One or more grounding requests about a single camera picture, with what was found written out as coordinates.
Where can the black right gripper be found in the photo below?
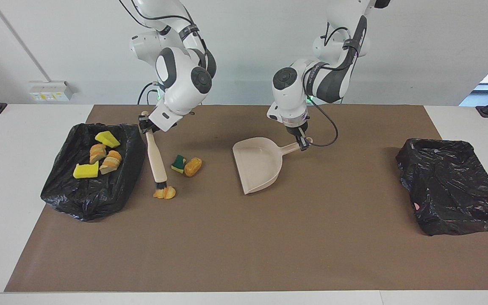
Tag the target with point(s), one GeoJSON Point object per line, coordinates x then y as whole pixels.
{"type": "Point", "coordinates": [148, 126]}

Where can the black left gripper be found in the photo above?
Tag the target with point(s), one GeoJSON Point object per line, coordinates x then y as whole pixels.
{"type": "Point", "coordinates": [298, 128]}

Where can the beige hand brush black bristles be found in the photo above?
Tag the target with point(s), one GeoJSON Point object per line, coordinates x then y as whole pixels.
{"type": "Point", "coordinates": [157, 161]}

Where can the beige plastic dustpan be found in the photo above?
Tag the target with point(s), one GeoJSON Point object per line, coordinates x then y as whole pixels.
{"type": "Point", "coordinates": [256, 165]}

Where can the pale beige bread chunk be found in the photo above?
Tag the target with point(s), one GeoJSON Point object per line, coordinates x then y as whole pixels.
{"type": "Point", "coordinates": [110, 163]}

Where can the orange striped croissant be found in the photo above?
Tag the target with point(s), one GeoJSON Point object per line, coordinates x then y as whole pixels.
{"type": "Point", "coordinates": [97, 152]}
{"type": "Point", "coordinates": [169, 194]}

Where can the yellow notched sponge piece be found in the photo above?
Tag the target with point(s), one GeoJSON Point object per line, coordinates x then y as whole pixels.
{"type": "Point", "coordinates": [85, 171]}

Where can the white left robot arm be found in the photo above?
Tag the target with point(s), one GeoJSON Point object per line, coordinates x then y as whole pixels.
{"type": "Point", "coordinates": [288, 97]}

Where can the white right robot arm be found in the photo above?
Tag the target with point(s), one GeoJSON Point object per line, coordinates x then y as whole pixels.
{"type": "Point", "coordinates": [180, 84]}

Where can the black bag-lined bin pink spot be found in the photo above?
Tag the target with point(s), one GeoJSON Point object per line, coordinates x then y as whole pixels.
{"type": "Point", "coordinates": [451, 186]}

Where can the green and yellow sponge piece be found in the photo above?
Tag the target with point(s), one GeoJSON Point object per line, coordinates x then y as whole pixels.
{"type": "Point", "coordinates": [179, 163]}

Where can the brown oval bread roll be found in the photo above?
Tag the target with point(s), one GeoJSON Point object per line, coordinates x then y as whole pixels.
{"type": "Point", "coordinates": [192, 167]}

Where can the brown table mat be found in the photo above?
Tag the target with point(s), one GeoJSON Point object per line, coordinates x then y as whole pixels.
{"type": "Point", "coordinates": [311, 262]}

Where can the white wall socket box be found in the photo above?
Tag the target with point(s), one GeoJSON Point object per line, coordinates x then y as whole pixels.
{"type": "Point", "coordinates": [51, 91]}

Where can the white wall conduit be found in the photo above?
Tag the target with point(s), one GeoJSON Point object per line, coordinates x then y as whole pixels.
{"type": "Point", "coordinates": [21, 42]}

